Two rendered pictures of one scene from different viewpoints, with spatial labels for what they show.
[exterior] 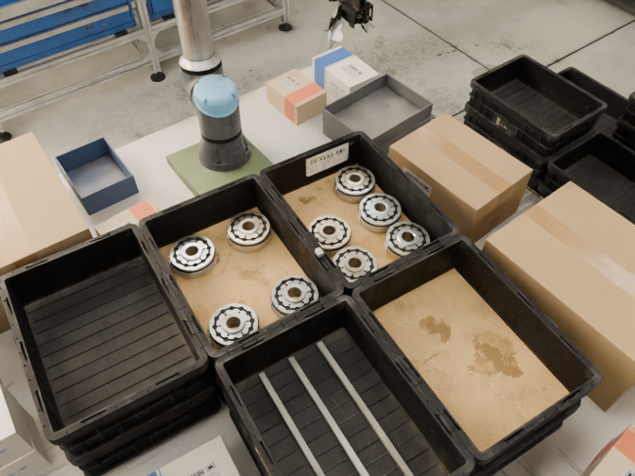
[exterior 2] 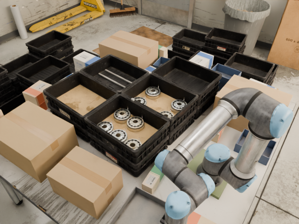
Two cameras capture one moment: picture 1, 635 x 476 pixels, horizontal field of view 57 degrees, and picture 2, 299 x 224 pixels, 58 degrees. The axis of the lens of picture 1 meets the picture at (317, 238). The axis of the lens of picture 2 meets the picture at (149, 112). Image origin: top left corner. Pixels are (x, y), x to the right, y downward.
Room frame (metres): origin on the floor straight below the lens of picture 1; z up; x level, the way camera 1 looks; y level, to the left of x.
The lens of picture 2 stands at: (1.99, -0.33, 1.99)
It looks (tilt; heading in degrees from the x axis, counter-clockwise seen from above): 42 degrees down; 161
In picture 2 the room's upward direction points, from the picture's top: straight up
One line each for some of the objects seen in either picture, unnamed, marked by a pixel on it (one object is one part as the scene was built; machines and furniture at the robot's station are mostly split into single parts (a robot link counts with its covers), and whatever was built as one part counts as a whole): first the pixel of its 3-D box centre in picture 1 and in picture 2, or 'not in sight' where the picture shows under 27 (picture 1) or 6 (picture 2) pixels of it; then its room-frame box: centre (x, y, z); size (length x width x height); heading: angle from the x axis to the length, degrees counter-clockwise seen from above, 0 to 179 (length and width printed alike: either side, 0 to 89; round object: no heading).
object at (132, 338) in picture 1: (106, 333); (185, 80); (0.60, 0.43, 0.87); 0.40 x 0.30 x 0.11; 31
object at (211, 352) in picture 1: (237, 257); (159, 95); (0.75, 0.17, 0.92); 0.40 x 0.30 x 0.02; 31
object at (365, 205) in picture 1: (380, 209); (118, 135); (0.95, -0.15, 0.86); 0.10 x 0.10 x 0.01
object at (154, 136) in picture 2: (354, 204); (127, 121); (0.91, -0.09, 0.92); 0.40 x 0.30 x 0.02; 31
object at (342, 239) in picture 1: (329, 231); (135, 122); (0.87, -0.03, 0.86); 0.10 x 0.10 x 0.01
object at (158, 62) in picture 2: not in sight; (167, 66); (0.20, 0.45, 0.74); 0.20 x 0.15 x 0.07; 43
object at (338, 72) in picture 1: (344, 76); not in sight; (1.63, -0.09, 0.75); 0.20 x 0.12 x 0.09; 36
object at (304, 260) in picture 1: (239, 271); (159, 102); (0.75, 0.17, 0.87); 0.40 x 0.30 x 0.11; 31
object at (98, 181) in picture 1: (96, 175); (254, 146); (1.19, 0.63, 0.74); 0.20 x 0.15 x 0.07; 37
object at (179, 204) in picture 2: not in sight; (178, 208); (1.61, -0.10, 1.18); 0.09 x 0.08 x 0.11; 113
